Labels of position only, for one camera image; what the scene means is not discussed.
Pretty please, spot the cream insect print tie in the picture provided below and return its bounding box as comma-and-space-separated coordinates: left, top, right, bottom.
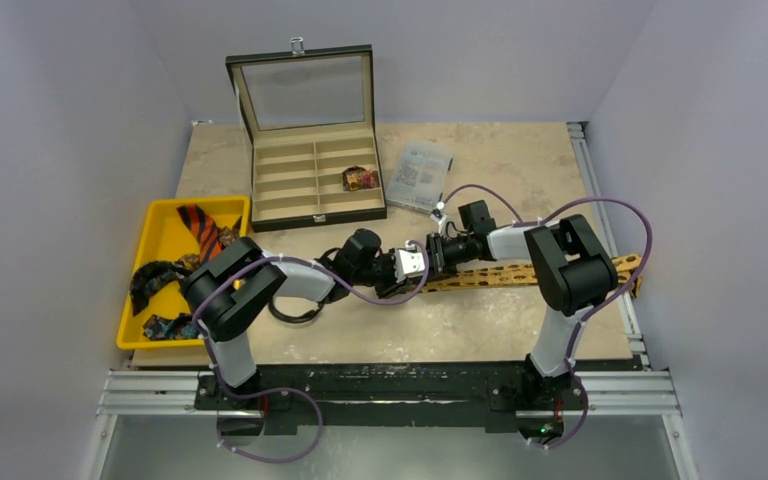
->
422, 254, 642, 293

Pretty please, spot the rolled colourful tie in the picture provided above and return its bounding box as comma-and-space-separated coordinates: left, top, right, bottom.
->
341, 166, 380, 192

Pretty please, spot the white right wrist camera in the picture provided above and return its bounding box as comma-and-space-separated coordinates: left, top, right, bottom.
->
430, 201, 450, 235

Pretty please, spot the aluminium frame rail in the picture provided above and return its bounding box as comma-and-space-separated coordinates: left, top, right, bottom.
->
81, 121, 700, 480

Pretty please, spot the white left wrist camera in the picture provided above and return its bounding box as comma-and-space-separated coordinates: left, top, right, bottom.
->
393, 241, 427, 283

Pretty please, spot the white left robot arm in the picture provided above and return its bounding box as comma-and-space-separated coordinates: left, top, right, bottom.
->
180, 229, 413, 409

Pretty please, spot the orange navy striped tie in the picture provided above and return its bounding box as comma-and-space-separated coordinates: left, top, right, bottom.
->
176, 204, 225, 262

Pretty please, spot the yellow plastic bin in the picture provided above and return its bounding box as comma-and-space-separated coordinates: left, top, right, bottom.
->
116, 196, 251, 350

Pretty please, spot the clear plastic organiser box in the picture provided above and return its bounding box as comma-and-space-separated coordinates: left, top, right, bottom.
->
384, 140, 454, 213

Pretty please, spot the black coiled cable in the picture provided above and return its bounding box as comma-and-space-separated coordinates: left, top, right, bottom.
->
267, 248, 342, 325

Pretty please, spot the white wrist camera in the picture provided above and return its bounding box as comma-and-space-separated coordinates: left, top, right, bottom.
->
393, 241, 427, 283
430, 201, 450, 235

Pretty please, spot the dark patterned tie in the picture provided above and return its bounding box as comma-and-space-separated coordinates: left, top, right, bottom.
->
129, 254, 201, 341

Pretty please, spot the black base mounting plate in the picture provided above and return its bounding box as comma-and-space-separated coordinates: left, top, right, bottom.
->
194, 360, 587, 441

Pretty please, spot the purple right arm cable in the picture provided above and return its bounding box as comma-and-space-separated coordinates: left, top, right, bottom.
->
430, 184, 655, 452

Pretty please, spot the black compartment tie box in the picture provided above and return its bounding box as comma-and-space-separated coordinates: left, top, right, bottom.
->
225, 37, 387, 232

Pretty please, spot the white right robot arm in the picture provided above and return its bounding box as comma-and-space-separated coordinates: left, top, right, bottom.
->
426, 201, 618, 407

